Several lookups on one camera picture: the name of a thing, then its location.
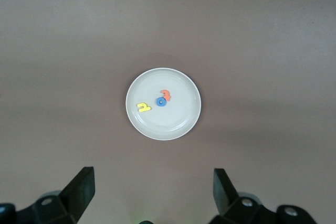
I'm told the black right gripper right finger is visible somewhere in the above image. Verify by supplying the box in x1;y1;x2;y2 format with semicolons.
209;168;318;224

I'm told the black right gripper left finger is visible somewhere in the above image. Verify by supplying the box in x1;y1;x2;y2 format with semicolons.
0;166;95;224

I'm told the yellow foam letter h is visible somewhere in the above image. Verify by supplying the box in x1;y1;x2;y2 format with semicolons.
136;102;152;113

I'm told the orange foam letter t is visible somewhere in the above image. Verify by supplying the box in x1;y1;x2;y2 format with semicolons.
160;89;172;102

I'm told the beige brown plate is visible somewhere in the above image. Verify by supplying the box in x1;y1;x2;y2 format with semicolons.
125;67;202;141

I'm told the brown paper table cover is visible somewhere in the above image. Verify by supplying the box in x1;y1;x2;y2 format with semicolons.
0;0;336;224

